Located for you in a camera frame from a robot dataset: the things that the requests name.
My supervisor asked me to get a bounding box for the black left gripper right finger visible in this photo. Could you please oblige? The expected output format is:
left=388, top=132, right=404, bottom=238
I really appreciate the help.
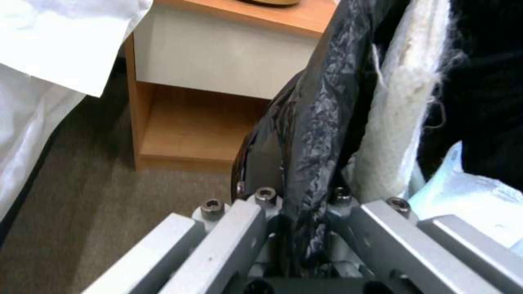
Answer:
left=324, top=187, right=523, bottom=294

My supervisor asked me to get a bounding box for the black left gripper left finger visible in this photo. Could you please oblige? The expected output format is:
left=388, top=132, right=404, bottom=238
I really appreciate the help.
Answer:
left=81, top=187, right=287, bottom=294

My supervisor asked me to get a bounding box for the white fluffy trash piece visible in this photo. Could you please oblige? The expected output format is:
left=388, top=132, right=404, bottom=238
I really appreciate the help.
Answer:
left=347, top=0, right=467, bottom=200

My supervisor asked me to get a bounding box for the pale blue plastic wrapper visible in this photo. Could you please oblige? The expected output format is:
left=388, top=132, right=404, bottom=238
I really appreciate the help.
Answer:
left=402, top=140, right=523, bottom=249

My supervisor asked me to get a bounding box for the wooden bedside table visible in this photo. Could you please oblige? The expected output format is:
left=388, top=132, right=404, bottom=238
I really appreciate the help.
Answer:
left=124, top=0, right=340, bottom=174

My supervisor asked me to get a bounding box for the white bed sheet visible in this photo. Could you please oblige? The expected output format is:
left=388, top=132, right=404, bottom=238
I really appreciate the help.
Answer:
left=0, top=0, right=155, bottom=203

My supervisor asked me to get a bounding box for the round brown object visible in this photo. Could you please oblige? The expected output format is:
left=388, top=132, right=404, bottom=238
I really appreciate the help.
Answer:
left=239, top=0, right=302, bottom=7

